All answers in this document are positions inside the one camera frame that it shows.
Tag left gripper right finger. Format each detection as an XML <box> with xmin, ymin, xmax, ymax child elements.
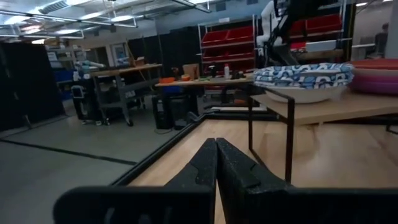
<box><xmin>216</xmin><ymin>138</ymin><xmax>293</xmax><ymax>224</ymax></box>

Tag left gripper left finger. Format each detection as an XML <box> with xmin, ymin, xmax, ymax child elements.
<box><xmin>164</xmin><ymin>138</ymin><xmax>218</xmax><ymax>189</ymax></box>

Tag blue patterned paper plate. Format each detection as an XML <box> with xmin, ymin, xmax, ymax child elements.
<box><xmin>254</xmin><ymin>79</ymin><xmax>354</xmax><ymax>104</ymax></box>
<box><xmin>252</xmin><ymin>73</ymin><xmax>355</xmax><ymax>83</ymax></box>
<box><xmin>252</xmin><ymin>63</ymin><xmax>354</xmax><ymax>76</ymax></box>

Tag purple plastic plate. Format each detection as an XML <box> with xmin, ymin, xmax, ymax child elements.
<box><xmin>349</xmin><ymin>83</ymin><xmax>398</xmax><ymax>96</ymax></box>

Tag pink plastic plate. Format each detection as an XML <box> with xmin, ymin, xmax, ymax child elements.
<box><xmin>348</xmin><ymin>75</ymin><xmax>398</xmax><ymax>86</ymax></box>

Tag orange plastic plate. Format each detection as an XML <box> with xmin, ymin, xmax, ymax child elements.
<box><xmin>350</xmin><ymin>58</ymin><xmax>398</xmax><ymax>71</ymax></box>

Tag wooden shelf black metal legs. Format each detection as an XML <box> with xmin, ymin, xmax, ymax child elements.
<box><xmin>247</xmin><ymin>84</ymin><xmax>398</xmax><ymax>184</ymax></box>

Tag black computer tower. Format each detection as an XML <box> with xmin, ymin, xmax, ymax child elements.
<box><xmin>152</xmin><ymin>95</ymin><xmax>200</xmax><ymax>130</ymax></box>

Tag blue bin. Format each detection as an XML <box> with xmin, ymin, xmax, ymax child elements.
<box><xmin>161</xmin><ymin>85</ymin><xmax>183</xmax><ymax>96</ymax></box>

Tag wooden workbench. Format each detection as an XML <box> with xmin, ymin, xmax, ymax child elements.
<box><xmin>154</xmin><ymin>74</ymin><xmax>259</xmax><ymax>128</ymax></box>

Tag cardboard box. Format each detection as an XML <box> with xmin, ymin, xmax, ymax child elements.
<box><xmin>182</xmin><ymin>63</ymin><xmax>200</xmax><ymax>80</ymax></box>

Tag black curtain partition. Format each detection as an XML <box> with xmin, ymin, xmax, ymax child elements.
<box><xmin>0</xmin><ymin>42</ymin><xmax>65</xmax><ymax>131</ymax></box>
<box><xmin>127</xmin><ymin>26</ymin><xmax>206</xmax><ymax>77</ymax></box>

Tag grey cart wooden top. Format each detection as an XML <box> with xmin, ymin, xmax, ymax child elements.
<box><xmin>90</xmin><ymin>63</ymin><xmax>163</xmax><ymax>127</ymax></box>

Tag red bin storage rack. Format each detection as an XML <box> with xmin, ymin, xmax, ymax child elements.
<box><xmin>198</xmin><ymin>14</ymin><xmax>259</xmax><ymax>77</ymax></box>
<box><xmin>289</xmin><ymin>0</ymin><xmax>348</xmax><ymax>52</ymax></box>

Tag person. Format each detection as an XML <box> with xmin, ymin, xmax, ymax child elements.
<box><xmin>373</xmin><ymin>22</ymin><xmax>390</xmax><ymax>59</ymax></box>

